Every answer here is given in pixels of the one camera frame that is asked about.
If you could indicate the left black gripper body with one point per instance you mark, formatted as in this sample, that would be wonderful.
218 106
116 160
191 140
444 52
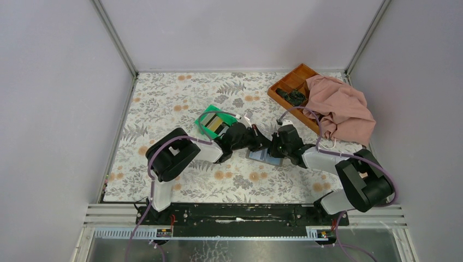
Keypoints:
257 140

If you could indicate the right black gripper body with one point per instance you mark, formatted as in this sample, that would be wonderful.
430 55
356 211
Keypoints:
276 147

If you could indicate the grey leather card holder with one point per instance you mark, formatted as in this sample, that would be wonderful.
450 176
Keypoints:
264 157

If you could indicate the green plastic bin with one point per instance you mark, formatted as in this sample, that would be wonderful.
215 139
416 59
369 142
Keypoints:
211 109

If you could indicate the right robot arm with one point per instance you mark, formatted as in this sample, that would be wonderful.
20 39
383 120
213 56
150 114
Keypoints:
364 183

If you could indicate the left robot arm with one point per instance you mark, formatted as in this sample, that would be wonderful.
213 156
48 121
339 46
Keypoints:
169 157

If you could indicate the card stack in bin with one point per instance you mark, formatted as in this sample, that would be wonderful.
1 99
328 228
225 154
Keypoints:
214 123

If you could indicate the dark green patterned cloth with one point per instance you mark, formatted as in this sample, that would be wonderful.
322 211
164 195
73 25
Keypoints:
293 98

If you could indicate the orange compartment tray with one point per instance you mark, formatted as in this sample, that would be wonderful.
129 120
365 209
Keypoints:
295 81

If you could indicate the pink cloth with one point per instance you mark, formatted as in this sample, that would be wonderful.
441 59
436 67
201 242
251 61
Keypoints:
340 108

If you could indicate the floral table mat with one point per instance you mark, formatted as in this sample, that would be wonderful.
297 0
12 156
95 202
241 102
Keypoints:
165 101

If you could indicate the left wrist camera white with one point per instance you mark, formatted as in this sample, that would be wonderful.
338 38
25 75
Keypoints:
246 119

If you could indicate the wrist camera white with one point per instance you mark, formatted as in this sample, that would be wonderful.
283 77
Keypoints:
246 119
286 122

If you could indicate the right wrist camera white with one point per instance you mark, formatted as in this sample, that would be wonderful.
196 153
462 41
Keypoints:
286 122

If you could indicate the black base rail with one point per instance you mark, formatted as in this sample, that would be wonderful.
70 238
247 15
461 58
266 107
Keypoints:
240 220

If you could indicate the aluminium frame post left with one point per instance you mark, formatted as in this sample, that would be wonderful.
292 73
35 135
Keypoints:
114 36

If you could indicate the aluminium frame post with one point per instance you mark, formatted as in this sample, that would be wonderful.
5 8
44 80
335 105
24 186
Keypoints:
114 36
368 35

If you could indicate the aluminium frame post right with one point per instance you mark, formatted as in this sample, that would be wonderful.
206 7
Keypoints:
368 35

